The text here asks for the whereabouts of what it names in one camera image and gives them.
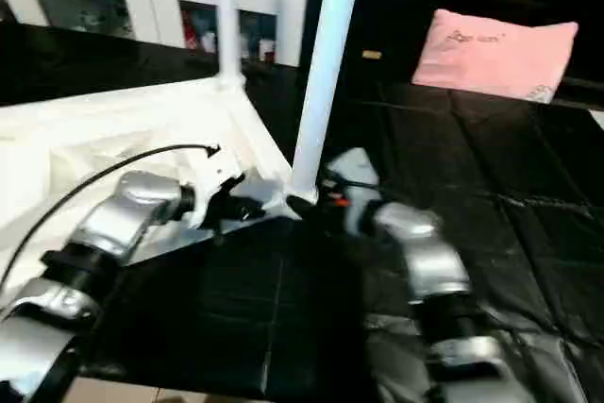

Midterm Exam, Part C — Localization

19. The pink pillow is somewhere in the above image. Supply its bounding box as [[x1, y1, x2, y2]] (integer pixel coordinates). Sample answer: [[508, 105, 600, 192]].
[[411, 8, 580, 104]]

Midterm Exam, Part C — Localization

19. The white plastic table top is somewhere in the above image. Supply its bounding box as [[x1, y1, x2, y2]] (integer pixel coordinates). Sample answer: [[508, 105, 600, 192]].
[[0, 76, 305, 283]]

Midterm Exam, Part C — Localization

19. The black work mat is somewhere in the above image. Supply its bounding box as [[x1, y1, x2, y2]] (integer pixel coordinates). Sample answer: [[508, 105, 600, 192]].
[[0, 24, 604, 402]]

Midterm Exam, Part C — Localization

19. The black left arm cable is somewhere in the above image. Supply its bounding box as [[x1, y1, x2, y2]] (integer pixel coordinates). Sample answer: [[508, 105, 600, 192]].
[[0, 143, 224, 283]]

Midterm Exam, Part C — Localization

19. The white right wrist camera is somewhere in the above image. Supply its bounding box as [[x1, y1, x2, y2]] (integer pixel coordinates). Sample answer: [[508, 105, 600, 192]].
[[325, 147, 384, 202]]

